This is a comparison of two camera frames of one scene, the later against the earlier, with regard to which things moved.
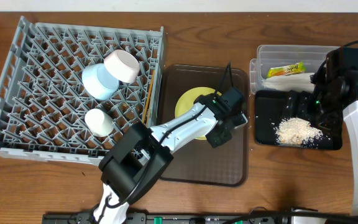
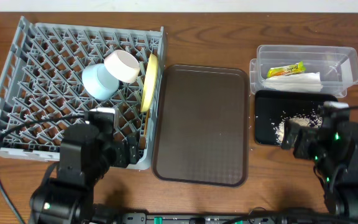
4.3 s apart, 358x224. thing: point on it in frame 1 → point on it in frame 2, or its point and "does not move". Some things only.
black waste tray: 272,107 does not move
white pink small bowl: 122,65 does not move
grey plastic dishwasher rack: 39,108 does not move
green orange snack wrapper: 297,68 does not move
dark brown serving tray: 201,163 does not move
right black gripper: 302,98 → 306,135
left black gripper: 221,135 → 132,151
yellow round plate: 188,98 → 150,81
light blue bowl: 97,83 does not move
